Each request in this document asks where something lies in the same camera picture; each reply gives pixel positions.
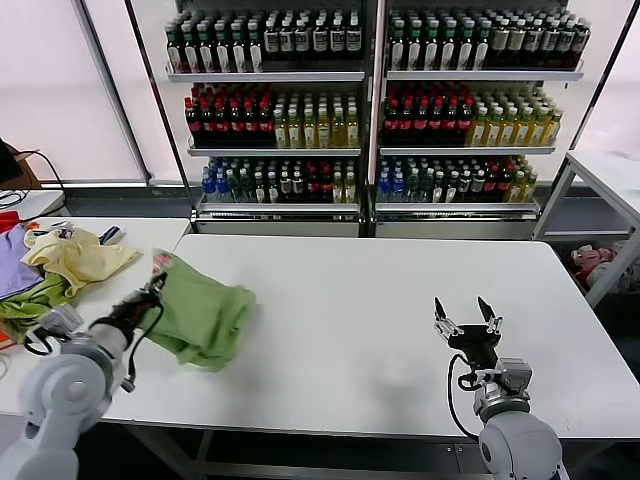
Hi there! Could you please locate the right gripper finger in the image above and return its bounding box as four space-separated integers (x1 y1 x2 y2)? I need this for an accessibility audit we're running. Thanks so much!
476 295 504 336
432 296 459 341

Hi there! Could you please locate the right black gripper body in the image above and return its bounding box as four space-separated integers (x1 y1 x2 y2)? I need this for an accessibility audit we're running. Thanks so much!
446 323 501 371

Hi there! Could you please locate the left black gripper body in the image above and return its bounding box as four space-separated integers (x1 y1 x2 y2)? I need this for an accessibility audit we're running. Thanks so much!
107 287 161 334

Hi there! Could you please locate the light green T-shirt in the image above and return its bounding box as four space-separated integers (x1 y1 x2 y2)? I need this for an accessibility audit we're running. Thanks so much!
134 248 259 372

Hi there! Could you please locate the pale yellow garment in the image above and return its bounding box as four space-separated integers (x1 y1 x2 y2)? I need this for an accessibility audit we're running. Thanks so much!
20 225 144 299

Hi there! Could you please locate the green crumpled garment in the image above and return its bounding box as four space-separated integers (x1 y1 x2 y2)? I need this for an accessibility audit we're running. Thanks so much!
0 274 76 346

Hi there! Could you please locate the pink garment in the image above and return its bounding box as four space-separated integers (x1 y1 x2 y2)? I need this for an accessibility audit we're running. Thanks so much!
569 243 617 275

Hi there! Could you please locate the purple garment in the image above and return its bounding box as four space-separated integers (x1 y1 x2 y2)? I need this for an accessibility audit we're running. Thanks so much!
0 223 44 301

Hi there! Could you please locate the grey white garment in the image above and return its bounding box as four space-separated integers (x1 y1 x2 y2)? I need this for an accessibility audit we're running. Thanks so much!
587 239 640 294

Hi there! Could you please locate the white side table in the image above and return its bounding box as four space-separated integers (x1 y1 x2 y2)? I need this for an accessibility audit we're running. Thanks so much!
530 148 640 307

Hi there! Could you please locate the yellow tea bottle green cap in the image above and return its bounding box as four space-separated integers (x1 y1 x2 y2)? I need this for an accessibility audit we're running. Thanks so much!
468 105 488 147
485 106 503 147
345 105 361 148
316 105 332 148
331 105 347 148
273 105 289 148
542 108 564 147
500 106 518 147
514 106 533 147
529 107 548 147
302 105 318 148
287 105 303 148

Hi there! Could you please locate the grey beverage display shelf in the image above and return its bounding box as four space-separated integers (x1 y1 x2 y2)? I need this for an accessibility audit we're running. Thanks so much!
162 0 374 237
372 0 594 240

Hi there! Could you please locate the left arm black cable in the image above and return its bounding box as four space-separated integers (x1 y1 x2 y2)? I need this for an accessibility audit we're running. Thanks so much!
119 294 166 394

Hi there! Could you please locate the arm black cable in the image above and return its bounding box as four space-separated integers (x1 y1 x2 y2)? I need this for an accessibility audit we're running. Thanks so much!
119 294 166 394
446 352 481 439

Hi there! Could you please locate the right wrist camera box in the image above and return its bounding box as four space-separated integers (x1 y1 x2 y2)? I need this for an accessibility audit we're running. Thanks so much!
492 357 534 399

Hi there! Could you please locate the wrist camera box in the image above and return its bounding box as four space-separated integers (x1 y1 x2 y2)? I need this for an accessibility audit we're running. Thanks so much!
34 304 84 342
492 357 534 399

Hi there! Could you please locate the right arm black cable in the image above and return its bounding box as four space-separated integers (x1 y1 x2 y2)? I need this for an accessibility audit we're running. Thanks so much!
446 352 481 439

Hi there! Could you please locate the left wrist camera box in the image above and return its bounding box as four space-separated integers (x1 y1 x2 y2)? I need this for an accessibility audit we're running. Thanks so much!
34 304 84 342

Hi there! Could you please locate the curved black cable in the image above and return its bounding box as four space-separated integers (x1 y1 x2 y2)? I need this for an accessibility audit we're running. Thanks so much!
19 149 66 191

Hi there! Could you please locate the black metal frame bar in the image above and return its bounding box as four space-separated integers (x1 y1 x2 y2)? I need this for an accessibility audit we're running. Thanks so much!
563 9 640 149
123 0 197 221

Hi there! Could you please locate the grey window post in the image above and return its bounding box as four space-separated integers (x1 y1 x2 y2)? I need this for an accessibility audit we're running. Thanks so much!
69 0 154 182

